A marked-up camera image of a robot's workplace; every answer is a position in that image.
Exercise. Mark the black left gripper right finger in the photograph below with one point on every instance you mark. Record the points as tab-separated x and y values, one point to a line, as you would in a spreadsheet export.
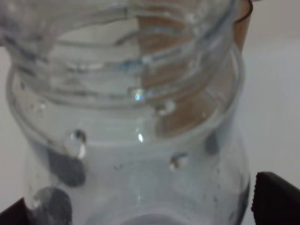
275	201

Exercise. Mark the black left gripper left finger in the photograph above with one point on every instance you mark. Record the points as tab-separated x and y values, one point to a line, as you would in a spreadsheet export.
16	214

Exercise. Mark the clear plastic water bottle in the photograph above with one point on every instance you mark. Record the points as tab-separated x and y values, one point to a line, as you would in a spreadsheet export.
128	109

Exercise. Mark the brown translucent middle cup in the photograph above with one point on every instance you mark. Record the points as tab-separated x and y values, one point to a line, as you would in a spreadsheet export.
241	28

